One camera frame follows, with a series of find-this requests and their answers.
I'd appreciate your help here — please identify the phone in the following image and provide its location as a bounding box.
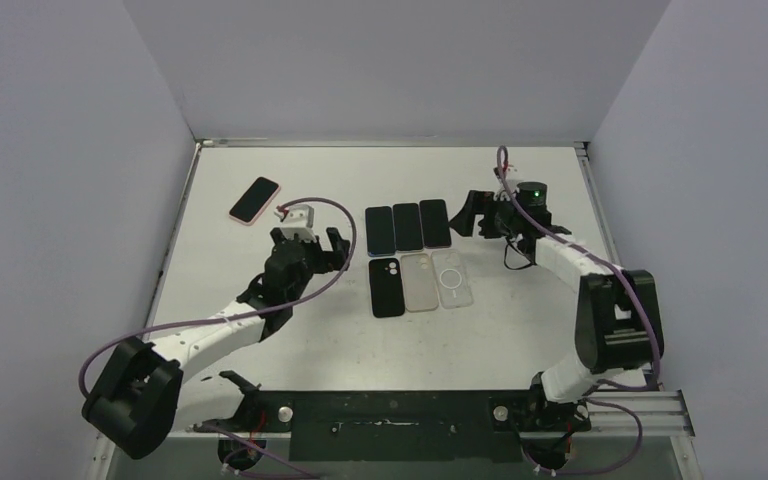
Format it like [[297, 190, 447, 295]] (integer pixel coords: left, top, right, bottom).
[[228, 177, 280, 225], [419, 199, 452, 249], [365, 206, 396, 257]]

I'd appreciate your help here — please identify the black smartphone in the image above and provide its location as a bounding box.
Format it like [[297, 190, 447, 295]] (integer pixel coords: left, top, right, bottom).
[[392, 203, 424, 252]]

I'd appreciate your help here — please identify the black phone case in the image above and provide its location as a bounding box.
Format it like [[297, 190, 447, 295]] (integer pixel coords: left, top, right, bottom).
[[368, 258, 406, 318]]

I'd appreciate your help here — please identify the clear phone case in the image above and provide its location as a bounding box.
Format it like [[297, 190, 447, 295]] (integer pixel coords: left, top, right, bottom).
[[431, 249, 474, 309]]

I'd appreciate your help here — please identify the beige phone case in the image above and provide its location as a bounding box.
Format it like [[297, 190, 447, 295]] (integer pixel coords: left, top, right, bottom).
[[400, 253, 439, 313]]

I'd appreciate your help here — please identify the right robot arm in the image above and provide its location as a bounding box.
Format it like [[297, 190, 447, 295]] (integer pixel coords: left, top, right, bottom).
[[449, 182, 664, 431]]

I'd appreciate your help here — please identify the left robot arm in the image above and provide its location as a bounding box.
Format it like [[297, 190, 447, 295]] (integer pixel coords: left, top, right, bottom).
[[81, 227, 355, 459]]

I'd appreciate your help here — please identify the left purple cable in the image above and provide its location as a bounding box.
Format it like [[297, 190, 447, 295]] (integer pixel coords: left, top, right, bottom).
[[77, 196, 359, 399]]

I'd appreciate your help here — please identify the purple cable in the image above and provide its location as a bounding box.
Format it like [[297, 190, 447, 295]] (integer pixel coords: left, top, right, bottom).
[[495, 145, 664, 478], [77, 196, 359, 399]]

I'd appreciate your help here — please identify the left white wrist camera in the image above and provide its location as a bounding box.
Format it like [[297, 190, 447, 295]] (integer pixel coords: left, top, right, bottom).
[[274, 204, 316, 242]]

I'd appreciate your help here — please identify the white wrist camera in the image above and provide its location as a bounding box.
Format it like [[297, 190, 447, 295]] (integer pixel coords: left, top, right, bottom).
[[494, 164, 521, 202], [274, 204, 316, 242]]

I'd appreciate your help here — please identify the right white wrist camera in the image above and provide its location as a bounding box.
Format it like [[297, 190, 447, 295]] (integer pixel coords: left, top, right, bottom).
[[494, 164, 521, 202]]

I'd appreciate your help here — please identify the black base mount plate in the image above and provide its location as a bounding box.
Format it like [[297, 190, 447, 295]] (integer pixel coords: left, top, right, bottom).
[[200, 390, 591, 463]]

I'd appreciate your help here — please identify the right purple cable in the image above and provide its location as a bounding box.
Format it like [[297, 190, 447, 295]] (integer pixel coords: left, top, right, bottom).
[[495, 145, 664, 478]]

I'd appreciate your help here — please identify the aluminium table frame rail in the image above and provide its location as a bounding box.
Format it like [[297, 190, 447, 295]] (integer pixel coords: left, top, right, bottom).
[[81, 146, 686, 458]]

